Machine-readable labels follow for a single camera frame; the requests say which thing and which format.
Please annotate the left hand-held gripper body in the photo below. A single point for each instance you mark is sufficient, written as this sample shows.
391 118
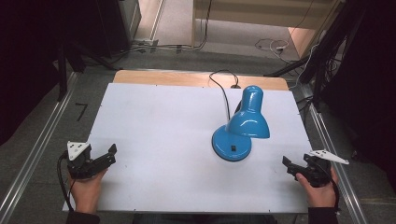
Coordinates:
81 165

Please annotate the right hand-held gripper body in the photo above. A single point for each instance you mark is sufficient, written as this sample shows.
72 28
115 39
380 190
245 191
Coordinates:
317 172

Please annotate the blue desk lamp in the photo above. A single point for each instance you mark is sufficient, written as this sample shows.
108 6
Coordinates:
241 127

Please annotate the person's right hand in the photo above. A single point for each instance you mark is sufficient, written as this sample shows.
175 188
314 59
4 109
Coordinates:
319 194

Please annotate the person's left hand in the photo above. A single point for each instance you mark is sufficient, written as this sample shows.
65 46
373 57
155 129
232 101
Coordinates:
86 193

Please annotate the white table cover sheet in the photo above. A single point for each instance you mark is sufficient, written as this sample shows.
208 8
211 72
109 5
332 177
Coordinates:
155 149

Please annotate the black metal stand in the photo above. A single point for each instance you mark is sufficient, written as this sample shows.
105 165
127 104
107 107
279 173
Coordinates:
62 74

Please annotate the black tripod stand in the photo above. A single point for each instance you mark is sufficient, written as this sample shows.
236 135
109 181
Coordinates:
320 62

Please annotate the light wooden furniture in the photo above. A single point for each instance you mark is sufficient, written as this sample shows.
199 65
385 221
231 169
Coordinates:
267 12

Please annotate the aluminium floor rail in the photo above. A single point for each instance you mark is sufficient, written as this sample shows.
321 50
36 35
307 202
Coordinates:
37 149
337 174

